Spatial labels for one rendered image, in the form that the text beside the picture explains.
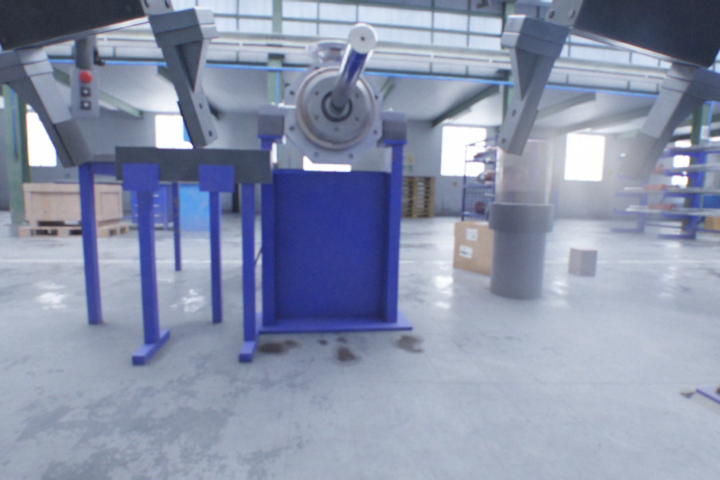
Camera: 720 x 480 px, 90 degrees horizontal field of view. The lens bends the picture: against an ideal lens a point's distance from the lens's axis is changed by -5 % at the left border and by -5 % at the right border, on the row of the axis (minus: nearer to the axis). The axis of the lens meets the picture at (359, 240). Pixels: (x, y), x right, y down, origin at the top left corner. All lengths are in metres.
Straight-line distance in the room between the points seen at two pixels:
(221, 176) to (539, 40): 1.45
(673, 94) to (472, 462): 0.98
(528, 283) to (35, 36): 2.76
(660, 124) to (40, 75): 0.55
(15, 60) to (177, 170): 1.33
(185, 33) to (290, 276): 1.82
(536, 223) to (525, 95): 2.44
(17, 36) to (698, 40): 0.53
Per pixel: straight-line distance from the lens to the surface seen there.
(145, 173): 1.75
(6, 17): 0.42
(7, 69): 0.44
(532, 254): 2.84
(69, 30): 0.38
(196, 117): 0.35
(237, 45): 8.42
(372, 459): 1.15
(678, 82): 0.44
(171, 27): 0.35
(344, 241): 2.07
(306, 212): 2.04
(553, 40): 0.35
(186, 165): 1.72
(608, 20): 0.36
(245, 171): 1.66
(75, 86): 1.34
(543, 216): 2.81
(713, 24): 0.42
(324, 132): 1.78
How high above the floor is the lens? 0.69
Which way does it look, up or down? 7 degrees down
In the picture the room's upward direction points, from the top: 1 degrees clockwise
